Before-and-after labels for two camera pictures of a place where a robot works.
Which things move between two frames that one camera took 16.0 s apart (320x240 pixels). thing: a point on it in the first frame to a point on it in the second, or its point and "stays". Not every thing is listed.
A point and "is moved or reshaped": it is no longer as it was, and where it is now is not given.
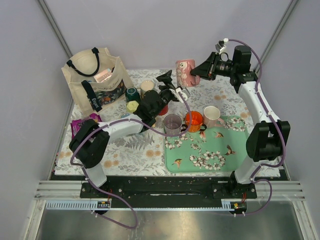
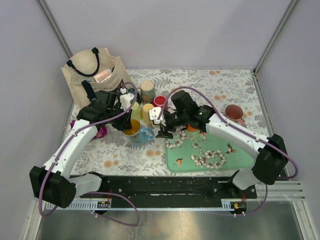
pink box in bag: x=103 y=75 stays
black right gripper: x=202 y=70 to x=163 y=132
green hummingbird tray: x=220 y=149 stays
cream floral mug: x=146 y=85 stays
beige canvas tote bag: x=88 y=95 stays
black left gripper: x=202 y=191 stays
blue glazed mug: x=124 y=115 is moved or reshaped
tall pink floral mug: x=184 y=78 to x=234 y=113
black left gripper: x=166 y=79 to x=126 y=124
